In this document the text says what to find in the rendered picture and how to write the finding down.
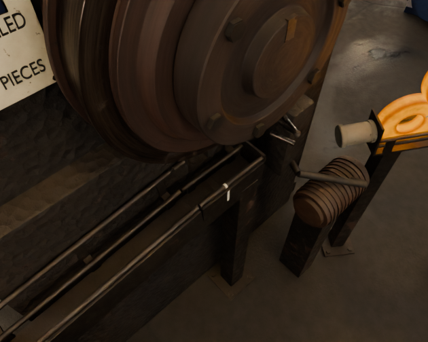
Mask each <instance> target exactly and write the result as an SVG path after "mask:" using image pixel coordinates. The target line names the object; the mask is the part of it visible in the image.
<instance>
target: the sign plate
mask: <svg viewBox="0 0 428 342"><path fill-rule="evenodd" d="M1 2H2V4H3V6H4V8H5V12H3V13H1V14H0V110H2V109H4V108H6V107H8V106H10V105H12V104H14V103H15V102H18V101H19V100H22V99H23V98H26V97H27V96H30V95H31V94H34V93H36V92H38V91H40V90H41V89H43V88H45V87H47V86H49V85H51V84H53V83H55V82H56V79H55V77H54V74H53V72H52V68H51V66H50V62H49V59H48V54H47V51H46V44H45V39H44V33H43V31H42V28H41V25H40V23H39V21H38V19H37V16H36V13H35V10H34V9H33V6H32V3H31V0H1Z"/></svg>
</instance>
